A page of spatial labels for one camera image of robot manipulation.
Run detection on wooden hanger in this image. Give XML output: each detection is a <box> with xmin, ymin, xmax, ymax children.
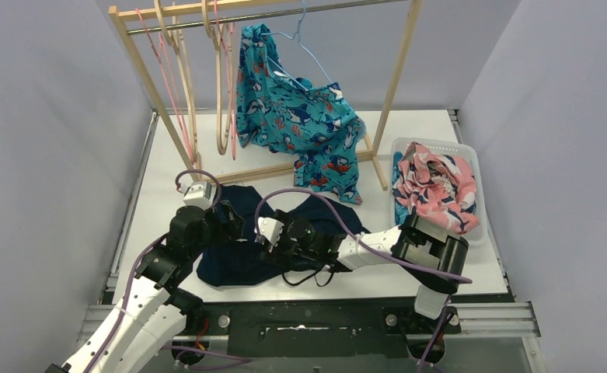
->
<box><xmin>201</xmin><ymin>0</ymin><xmax>234</xmax><ymax>155</ymax></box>
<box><xmin>153</xmin><ymin>0</ymin><xmax>202</xmax><ymax>166</ymax></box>

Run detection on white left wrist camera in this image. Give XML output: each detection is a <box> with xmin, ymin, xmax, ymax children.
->
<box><xmin>182</xmin><ymin>181</ymin><xmax>216</xmax><ymax>210</ymax></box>

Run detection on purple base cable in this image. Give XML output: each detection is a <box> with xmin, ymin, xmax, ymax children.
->
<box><xmin>161</xmin><ymin>343</ymin><xmax>253</xmax><ymax>371</ymax></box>

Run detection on blue wire hanger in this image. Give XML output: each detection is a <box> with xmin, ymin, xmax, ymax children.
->
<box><xmin>260</xmin><ymin>0</ymin><xmax>334</xmax><ymax>90</ymax></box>

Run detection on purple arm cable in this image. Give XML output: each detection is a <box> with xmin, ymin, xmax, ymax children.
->
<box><xmin>253</xmin><ymin>187</ymin><xmax>474</xmax><ymax>373</ymax></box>
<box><xmin>82</xmin><ymin>169</ymin><xmax>223</xmax><ymax>373</ymax></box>

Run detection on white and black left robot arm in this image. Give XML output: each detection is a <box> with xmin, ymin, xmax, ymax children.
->
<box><xmin>46</xmin><ymin>200</ymin><xmax>244</xmax><ymax>372</ymax></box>

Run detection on wooden clothes rack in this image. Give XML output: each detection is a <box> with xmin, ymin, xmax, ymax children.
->
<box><xmin>108</xmin><ymin>0</ymin><xmax>425</xmax><ymax>193</ymax></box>

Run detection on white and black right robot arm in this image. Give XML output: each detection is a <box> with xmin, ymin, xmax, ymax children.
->
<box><xmin>254</xmin><ymin>212</ymin><xmax>470</xmax><ymax>332</ymax></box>

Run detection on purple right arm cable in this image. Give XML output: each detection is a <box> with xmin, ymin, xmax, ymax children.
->
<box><xmin>253</xmin><ymin>187</ymin><xmax>474</xmax><ymax>373</ymax></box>

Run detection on blue shark print shorts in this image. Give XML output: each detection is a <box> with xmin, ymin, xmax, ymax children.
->
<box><xmin>391</xmin><ymin>152</ymin><xmax>409</xmax><ymax>225</ymax></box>

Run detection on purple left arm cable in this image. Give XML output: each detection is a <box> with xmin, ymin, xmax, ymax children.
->
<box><xmin>82</xmin><ymin>169</ymin><xmax>223</xmax><ymax>373</ymax></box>

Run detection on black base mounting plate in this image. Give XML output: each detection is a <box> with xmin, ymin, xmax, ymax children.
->
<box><xmin>199</xmin><ymin>297</ymin><xmax>467</xmax><ymax>358</ymax></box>

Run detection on pink floral shorts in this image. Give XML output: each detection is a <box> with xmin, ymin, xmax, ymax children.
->
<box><xmin>391</xmin><ymin>141</ymin><xmax>481</xmax><ymax>235</ymax></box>

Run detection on pink wire hanger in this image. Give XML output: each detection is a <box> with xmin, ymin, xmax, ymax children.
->
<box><xmin>135</xmin><ymin>8</ymin><xmax>197</xmax><ymax>166</ymax></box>
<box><xmin>212</xmin><ymin>1</ymin><xmax>238</xmax><ymax>161</ymax></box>

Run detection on wooden hanger front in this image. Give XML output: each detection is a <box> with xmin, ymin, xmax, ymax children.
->
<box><xmin>153</xmin><ymin>0</ymin><xmax>202</xmax><ymax>166</ymax></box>

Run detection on teal fish print shorts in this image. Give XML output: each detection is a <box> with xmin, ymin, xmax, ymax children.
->
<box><xmin>236</xmin><ymin>23</ymin><xmax>366</xmax><ymax>205</ymax></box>

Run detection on white plastic basket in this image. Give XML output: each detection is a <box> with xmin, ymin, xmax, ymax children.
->
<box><xmin>391</xmin><ymin>138</ymin><xmax>488</xmax><ymax>245</ymax></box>

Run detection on navy blue shorts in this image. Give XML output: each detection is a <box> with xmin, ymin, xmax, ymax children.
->
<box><xmin>197</xmin><ymin>186</ymin><xmax>369</xmax><ymax>287</ymax></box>

